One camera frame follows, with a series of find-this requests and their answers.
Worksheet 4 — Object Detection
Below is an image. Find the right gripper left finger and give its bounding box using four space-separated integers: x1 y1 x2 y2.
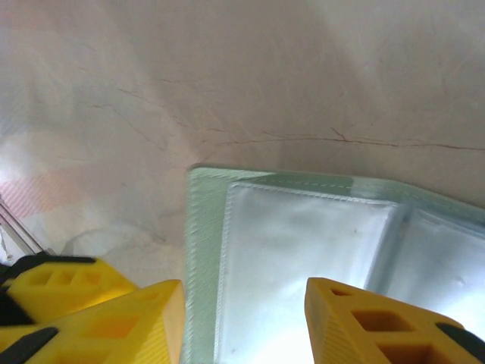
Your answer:
0 279 186 364

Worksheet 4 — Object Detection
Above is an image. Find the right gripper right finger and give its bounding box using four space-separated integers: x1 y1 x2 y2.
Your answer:
305 277 485 364

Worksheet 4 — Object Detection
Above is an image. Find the green card holder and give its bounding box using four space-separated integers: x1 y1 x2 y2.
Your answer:
183 162 485 364

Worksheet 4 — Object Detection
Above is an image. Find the aluminium side rail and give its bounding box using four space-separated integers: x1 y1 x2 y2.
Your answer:
0 199 43 254

